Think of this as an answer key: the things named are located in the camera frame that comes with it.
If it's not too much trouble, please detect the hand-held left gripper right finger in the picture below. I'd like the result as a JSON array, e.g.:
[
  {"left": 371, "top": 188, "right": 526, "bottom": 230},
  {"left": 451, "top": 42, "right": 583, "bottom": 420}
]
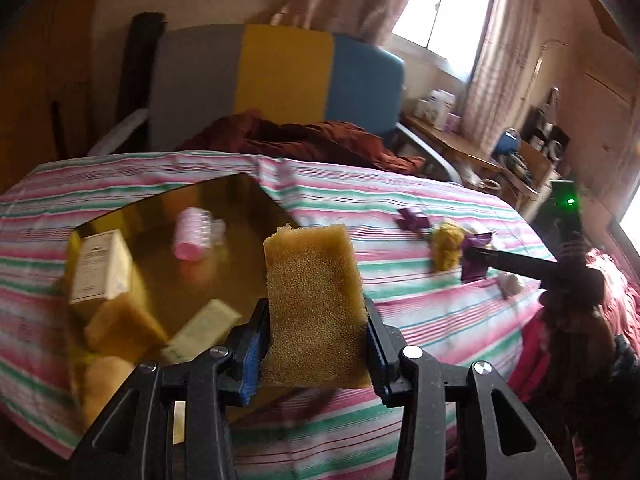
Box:
[{"left": 364, "top": 298, "right": 571, "bottom": 480}]

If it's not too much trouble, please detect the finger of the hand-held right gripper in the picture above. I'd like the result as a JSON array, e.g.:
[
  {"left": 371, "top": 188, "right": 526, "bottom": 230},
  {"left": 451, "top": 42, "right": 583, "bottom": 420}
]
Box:
[{"left": 464, "top": 246, "right": 558, "bottom": 281}]

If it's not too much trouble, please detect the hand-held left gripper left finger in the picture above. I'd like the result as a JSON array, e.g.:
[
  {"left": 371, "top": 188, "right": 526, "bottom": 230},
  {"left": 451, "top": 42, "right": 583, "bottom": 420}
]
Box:
[{"left": 70, "top": 298, "right": 271, "bottom": 480}]

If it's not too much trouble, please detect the white plastic bag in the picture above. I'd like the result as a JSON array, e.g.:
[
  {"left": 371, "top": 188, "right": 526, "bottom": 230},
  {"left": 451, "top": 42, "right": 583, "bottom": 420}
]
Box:
[{"left": 500, "top": 274, "right": 524, "bottom": 300}]

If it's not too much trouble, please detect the cream small carton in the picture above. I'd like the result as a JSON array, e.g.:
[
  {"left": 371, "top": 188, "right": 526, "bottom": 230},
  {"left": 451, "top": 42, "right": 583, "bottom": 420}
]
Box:
[
  {"left": 69, "top": 229, "right": 134, "bottom": 307},
  {"left": 160, "top": 299, "right": 244, "bottom": 366}
]

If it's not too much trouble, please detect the purple ribbon bow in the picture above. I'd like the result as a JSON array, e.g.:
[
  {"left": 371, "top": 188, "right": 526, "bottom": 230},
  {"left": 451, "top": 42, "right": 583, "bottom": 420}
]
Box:
[{"left": 395, "top": 208, "right": 434, "bottom": 234}]

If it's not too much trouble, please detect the gold cardboard box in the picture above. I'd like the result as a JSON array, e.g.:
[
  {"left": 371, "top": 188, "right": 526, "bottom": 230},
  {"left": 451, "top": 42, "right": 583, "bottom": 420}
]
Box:
[{"left": 64, "top": 173, "right": 321, "bottom": 448}]

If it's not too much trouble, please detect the pink hair roller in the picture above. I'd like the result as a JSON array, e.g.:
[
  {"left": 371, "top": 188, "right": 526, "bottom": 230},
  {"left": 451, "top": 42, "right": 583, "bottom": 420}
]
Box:
[{"left": 172, "top": 206, "right": 227, "bottom": 261}]

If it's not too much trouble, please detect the person's right forearm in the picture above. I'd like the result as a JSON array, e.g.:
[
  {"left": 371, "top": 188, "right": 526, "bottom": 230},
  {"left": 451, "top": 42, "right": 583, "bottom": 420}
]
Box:
[{"left": 542, "top": 305, "right": 619, "bottom": 441}]

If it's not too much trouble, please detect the person's right hand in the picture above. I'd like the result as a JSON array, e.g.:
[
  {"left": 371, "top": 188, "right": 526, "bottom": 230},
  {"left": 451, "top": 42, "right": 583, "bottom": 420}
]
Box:
[{"left": 539, "top": 234, "right": 607, "bottom": 311}]

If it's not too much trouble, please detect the wooden cabinet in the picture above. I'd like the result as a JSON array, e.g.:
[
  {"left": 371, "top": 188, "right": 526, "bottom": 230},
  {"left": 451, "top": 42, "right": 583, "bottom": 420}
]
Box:
[{"left": 517, "top": 139, "right": 563, "bottom": 196}]

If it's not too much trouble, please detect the striped pink green blanket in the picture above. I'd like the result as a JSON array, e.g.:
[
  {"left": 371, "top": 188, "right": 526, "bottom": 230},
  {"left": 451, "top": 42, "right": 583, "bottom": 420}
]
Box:
[{"left": 0, "top": 150, "right": 566, "bottom": 480}]

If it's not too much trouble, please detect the pink textured blanket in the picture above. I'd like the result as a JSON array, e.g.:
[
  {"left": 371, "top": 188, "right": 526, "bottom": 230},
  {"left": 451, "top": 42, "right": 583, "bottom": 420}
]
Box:
[{"left": 585, "top": 247, "right": 640, "bottom": 341}]

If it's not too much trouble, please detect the blue chair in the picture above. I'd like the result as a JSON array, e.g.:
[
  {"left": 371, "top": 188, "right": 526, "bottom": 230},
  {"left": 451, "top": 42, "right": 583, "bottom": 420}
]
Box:
[{"left": 492, "top": 129, "right": 522, "bottom": 157}]

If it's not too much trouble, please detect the red bedsheet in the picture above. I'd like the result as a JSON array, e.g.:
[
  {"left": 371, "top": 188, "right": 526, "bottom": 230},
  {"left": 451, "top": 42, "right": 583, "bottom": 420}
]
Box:
[{"left": 510, "top": 310, "right": 576, "bottom": 403}]

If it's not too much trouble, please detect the wooden desk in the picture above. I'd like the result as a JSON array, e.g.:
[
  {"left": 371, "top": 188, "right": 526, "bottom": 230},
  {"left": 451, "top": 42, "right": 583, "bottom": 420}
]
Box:
[{"left": 402, "top": 115, "right": 506, "bottom": 181}]

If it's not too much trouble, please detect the white product box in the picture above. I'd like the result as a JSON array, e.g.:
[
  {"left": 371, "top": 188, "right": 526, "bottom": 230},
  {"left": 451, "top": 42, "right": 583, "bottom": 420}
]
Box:
[{"left": 415, "top": 89, "right": 456, "bottom": 129}]

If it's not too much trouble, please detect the maroon cloth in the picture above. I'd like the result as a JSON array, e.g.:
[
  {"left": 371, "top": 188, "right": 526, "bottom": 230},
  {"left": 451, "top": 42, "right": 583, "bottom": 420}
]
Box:
[{"left": 175, "top": 109, "right": 427, "bottom": 176}]

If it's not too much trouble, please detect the window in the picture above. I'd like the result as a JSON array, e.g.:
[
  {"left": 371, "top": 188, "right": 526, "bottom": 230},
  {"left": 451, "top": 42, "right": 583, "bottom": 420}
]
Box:
[{"left": 392, "top": 0, "right": 501, "bottom": 83}]

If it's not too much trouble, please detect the grey yellow blue sofa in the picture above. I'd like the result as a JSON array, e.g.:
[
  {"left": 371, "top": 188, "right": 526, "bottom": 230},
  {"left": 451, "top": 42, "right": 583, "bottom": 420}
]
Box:
[{"left": 87, "top": 24, "right": 463, "bottom": 186}]

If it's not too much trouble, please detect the black rolled mat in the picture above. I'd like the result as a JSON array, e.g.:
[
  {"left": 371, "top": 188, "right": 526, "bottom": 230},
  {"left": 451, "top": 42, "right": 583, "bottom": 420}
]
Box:
[{"left": 115, "top": 11, "right": 167, "bottom": 126}]

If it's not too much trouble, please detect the wooden wardrobe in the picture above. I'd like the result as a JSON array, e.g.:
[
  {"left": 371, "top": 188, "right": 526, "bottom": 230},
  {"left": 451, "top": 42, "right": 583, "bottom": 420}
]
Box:
[{"left": 0, "top": 0, "right": 108, "bottom": 196}]

